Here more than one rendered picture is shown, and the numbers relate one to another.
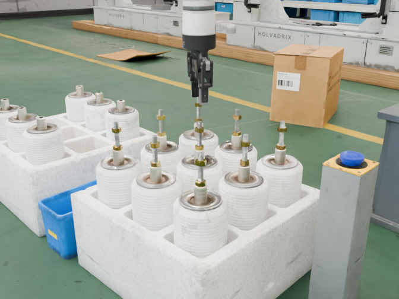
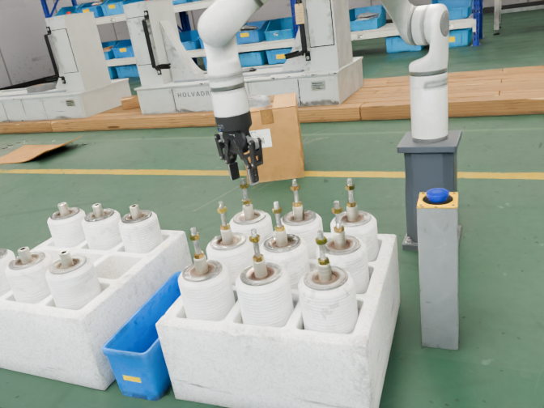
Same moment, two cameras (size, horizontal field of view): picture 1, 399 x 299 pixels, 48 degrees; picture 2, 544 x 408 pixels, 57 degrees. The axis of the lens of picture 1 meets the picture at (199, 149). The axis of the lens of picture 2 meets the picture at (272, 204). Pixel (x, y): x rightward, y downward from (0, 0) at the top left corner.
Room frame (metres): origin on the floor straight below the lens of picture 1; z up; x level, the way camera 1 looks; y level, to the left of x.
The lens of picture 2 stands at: (0.02, 0.33, 0.70)
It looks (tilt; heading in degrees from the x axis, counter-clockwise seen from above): 22 degrees down; 339
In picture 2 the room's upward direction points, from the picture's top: 9 degrees counter-clockwise
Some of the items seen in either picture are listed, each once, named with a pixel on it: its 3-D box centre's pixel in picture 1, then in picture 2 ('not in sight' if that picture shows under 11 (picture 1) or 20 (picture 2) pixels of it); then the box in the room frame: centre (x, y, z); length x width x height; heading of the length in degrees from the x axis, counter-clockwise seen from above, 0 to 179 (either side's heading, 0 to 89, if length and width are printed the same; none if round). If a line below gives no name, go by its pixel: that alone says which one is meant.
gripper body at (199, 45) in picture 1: (199, 51); (235, 131); (1.02, 0.00, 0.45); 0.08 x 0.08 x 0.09
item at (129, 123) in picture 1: (123, 140); (145, 249); (1.23, 0.22, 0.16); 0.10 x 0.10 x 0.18
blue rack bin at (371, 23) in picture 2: not in sight; (365, 18); (4.86, -2.95, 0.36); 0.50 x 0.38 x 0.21; 133
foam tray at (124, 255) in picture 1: (199, 229); (292, 312); (0.85, 0.00, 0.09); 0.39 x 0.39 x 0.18; 46
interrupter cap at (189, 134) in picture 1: (198, 134); (249, 217); (1.02, 0.00, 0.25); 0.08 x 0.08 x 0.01
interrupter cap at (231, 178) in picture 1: (243, 179); (340, 245); (0.77, -0.08, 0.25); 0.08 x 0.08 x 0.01
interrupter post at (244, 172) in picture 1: (244, 172); (340, 239); (0.77, -0.08, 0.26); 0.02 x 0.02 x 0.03
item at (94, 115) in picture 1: (101, 130); (108, 247); (1.31, 0.30, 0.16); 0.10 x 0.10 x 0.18
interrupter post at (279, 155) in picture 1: (279, 156); (352, 213); (0.86, -0.17, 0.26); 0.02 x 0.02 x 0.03
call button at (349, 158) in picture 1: (351, 159); (437, 196); (0.71, -0.26, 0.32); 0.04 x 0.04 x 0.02
